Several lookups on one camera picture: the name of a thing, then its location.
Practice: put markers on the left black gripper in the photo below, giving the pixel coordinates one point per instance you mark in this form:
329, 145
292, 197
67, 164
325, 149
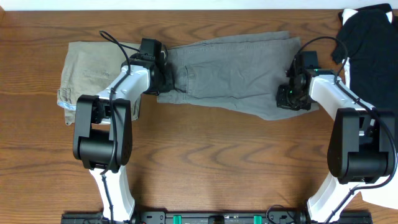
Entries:
170, 85

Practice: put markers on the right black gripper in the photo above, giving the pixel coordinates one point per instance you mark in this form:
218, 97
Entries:
282, 102

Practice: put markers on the grey shorts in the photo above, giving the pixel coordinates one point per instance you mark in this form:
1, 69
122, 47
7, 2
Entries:
240, 73

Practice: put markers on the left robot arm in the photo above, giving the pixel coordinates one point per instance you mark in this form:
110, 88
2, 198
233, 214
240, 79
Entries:
103, 129

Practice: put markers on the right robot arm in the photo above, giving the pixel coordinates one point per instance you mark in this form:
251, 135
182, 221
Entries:
361, 156

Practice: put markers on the folded khaki shorts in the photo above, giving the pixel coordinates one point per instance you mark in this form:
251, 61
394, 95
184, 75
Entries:
89, 68

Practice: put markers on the black garment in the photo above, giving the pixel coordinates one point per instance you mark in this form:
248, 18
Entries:
371, 42

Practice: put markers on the white garment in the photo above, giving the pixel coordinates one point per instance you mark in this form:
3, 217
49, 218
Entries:
346, 71

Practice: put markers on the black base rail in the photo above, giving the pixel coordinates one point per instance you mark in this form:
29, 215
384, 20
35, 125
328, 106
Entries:
275, 216

